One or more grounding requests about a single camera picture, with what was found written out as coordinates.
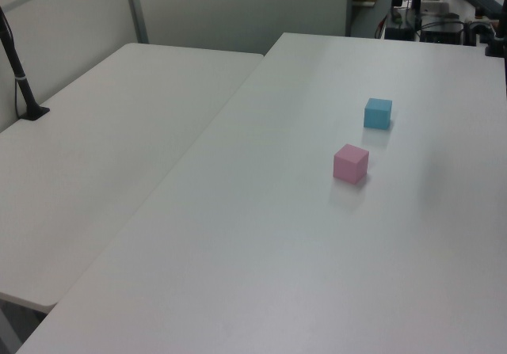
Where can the white side table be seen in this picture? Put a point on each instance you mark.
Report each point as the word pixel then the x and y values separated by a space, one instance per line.
pixel 91 152

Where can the black electronics box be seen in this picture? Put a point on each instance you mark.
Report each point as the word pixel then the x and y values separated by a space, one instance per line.
pixel 441 33

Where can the pink foam cube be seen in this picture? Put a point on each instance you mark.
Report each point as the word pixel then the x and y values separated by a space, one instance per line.
pixel 349 164

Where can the grey metal partition post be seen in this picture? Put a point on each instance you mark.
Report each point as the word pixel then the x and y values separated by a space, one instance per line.
pixel 135 9

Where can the black camera stand pole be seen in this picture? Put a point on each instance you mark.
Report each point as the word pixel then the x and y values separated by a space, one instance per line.
pixel 23 86

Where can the black table clamp mount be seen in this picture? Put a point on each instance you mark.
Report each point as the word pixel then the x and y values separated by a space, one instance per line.
pixel 497 41

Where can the blue foam cube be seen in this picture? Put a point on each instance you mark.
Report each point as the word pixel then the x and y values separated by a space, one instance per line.
pixel 377 114

